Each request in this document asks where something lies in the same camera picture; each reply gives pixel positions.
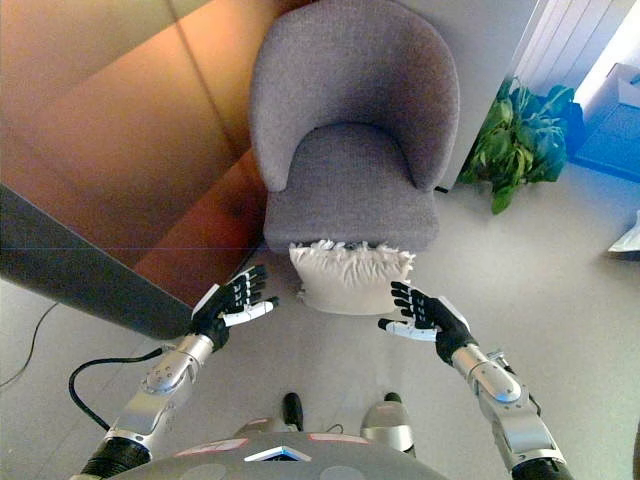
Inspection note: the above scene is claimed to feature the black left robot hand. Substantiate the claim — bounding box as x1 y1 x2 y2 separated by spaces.
190 264 281 352

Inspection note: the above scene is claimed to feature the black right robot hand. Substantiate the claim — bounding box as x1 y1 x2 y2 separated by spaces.
376 280 480 366

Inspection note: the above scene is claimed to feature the white fringed pillow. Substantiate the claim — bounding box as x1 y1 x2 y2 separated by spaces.
288 238 418 317

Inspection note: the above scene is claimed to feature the silver right robot leg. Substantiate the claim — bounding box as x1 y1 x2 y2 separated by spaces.
359 391 418 459

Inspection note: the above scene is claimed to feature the silver robot leg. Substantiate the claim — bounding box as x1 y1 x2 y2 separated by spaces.
359 391 418 459
233 391 307 437

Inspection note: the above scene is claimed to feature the silver left robot leg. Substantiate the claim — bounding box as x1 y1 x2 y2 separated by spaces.
233 391 307 437

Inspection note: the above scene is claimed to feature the dark grey furniture edge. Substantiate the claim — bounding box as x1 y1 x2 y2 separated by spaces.
0 183 202 342

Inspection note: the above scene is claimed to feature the grey robot torso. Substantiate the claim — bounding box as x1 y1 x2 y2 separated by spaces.
106 431 442 480

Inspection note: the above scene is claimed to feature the green leafy potted plant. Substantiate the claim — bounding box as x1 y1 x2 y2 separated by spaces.
456 76 585 217

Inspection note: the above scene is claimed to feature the brown wooden panel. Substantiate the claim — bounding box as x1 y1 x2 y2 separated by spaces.
0 0 289 307

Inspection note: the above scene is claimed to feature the blue flat box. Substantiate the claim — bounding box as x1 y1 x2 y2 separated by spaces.
571 101 640 174

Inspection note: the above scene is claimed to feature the grey upholstered armchair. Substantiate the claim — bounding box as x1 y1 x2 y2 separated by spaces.
249 0 462 254

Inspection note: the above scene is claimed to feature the white cardboard box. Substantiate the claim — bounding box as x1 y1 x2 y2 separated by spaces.
606 61 640 107

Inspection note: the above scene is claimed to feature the white pleated curtain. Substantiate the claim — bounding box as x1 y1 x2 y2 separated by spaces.
509 0 627 97

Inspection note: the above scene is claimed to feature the thick black wrist cable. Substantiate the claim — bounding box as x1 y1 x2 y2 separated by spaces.
68 346 167 432

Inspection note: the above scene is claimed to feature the thin black floor cable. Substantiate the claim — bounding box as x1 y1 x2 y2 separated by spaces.
0 298 59 389

